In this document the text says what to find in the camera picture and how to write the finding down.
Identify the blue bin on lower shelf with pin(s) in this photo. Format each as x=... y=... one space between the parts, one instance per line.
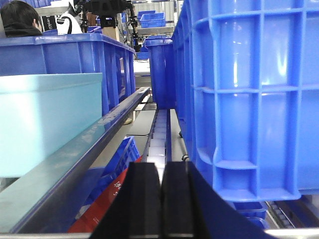
x=97 y=179

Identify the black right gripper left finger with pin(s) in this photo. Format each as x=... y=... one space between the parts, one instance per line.
x=135 y=212

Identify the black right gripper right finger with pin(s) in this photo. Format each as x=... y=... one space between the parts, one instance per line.
x=191 y=209

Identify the red snack bag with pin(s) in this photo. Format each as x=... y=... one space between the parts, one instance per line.
x=91 y=218

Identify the dark blue upright bin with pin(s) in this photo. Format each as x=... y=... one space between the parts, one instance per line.
x=162 y=71

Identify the blue bin on shelf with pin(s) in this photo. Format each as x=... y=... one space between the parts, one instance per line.
x=151 y=18
x=97 y=179

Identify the person with black hair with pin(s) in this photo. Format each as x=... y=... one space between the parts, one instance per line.
x=20 y=19

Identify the blue bin on far shelf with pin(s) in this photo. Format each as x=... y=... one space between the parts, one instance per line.
x=151 y=18

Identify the white and black robot torso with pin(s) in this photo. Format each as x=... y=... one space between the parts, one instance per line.
x=67 y=22

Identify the light cyan plastic bin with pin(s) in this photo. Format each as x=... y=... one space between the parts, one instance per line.
x=41 y=113

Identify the steel shelf rail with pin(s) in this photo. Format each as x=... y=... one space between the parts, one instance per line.
x=33 y=201

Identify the large blue crate right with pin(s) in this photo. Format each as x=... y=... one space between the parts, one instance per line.
x=247 y=84

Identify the white roller track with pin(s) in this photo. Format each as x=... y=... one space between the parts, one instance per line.
x=157 y=147

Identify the blue crate behind cyan bin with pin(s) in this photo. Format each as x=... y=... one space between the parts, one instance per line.
x=70 y=54

